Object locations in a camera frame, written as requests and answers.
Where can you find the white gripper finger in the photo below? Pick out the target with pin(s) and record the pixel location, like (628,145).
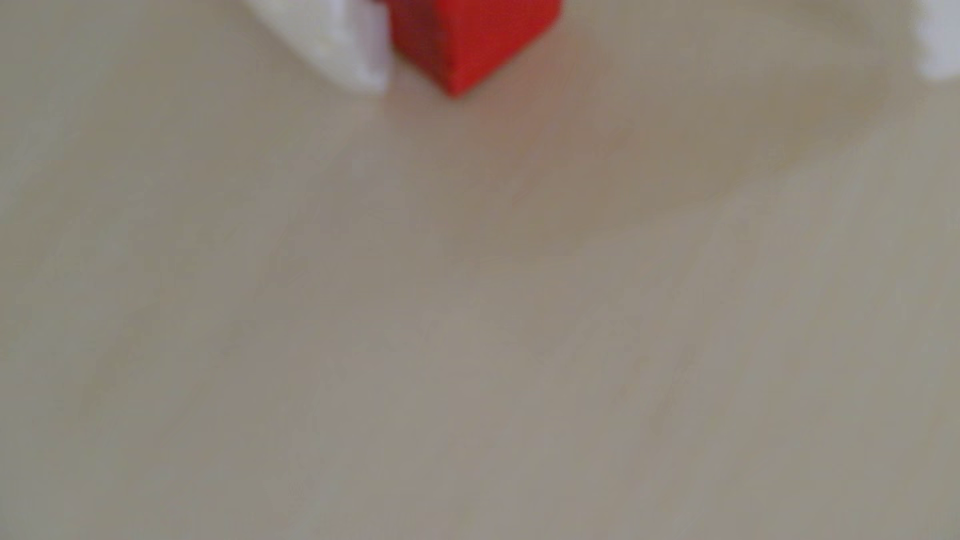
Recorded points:
(941,37)
(330,34)

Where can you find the red block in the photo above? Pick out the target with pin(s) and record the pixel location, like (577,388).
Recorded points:
(465,37)

